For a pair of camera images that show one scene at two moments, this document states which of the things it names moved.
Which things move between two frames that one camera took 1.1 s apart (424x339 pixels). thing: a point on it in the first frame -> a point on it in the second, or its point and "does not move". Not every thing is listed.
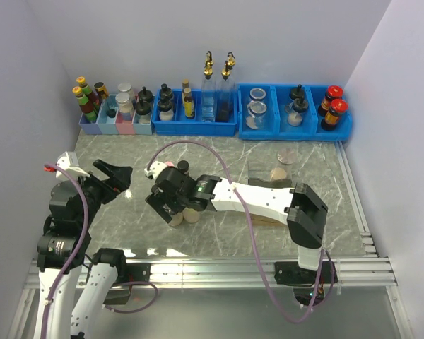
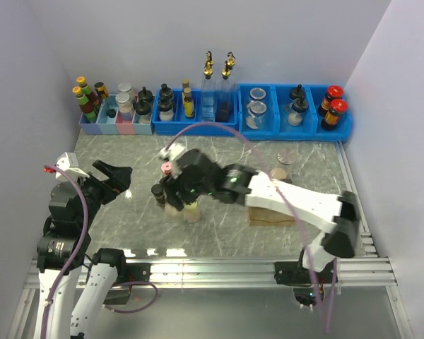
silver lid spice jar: (285, 157) does not move
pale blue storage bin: (141, 123) does not move
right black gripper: (158, 206) -> (172, 186)
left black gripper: (119, 179) does not move
